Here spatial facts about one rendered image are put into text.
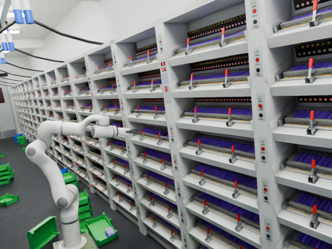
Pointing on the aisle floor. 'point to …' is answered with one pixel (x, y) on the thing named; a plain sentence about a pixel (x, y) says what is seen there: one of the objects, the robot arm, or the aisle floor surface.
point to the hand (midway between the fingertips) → (134, 131)
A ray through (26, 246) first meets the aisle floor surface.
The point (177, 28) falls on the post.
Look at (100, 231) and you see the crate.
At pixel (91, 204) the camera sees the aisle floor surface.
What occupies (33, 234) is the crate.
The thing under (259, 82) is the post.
